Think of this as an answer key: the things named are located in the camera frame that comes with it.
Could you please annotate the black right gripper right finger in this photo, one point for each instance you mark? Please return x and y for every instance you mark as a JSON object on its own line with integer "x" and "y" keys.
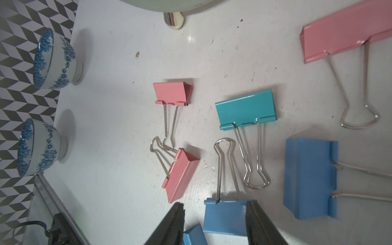
{"x": 260, "y": 229}

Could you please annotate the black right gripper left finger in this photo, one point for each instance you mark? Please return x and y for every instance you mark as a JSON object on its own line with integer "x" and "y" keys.
{"x": 170, "y": 230}

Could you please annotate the blue binder clip low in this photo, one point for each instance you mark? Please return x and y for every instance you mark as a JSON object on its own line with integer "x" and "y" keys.
{"x": 225, "y": 216}

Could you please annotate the teal binder clip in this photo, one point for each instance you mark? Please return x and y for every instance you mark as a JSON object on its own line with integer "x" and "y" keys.
{"x": 253, "y": 109}

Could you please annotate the blue binder clip lower left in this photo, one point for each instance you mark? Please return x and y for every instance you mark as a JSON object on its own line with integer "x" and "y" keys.
{"x": 194, "y": 236}

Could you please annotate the blue binder clip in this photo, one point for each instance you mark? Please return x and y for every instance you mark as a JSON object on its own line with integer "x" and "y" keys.
{"x": 194, "y": 236}
{"x": 310, "y": 178}

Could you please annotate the pink binder clip lower left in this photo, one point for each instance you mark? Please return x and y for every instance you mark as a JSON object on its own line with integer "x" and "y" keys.
{"x": 181, "y": 170}

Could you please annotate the pink binder clip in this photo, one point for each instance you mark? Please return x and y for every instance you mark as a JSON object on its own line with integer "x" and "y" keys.
{"x": 176, "y": 94}
{"x": 181, "y": 170}
{"x": 356, "y": 26}

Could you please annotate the blue binder clip centre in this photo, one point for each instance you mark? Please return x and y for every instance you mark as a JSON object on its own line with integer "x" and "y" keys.
{"x": 310, "y": 178}

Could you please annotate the pink binder clip centre top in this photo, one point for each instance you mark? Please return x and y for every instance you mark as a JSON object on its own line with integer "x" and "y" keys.
{"x": 356, "y": 26}

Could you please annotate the blue patterned bowl near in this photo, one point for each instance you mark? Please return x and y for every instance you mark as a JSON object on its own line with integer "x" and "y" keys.
{"x": 40, "y": 146}

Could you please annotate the blue patterned bowl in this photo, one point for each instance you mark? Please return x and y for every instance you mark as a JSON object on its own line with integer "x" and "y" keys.
{"x": 56, "y": 64}
{"x": 40, "y": 146}

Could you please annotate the blue patterned bowl far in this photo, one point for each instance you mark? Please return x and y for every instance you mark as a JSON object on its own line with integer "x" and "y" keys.
{"x": 56, "y": 64}

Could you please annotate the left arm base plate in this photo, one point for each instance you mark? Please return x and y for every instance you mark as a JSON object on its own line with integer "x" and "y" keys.
{"x": 61, "y": 232}

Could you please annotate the aluminium front rail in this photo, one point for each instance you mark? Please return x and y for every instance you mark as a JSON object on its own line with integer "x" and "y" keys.
{"x": 44, "y": 205}

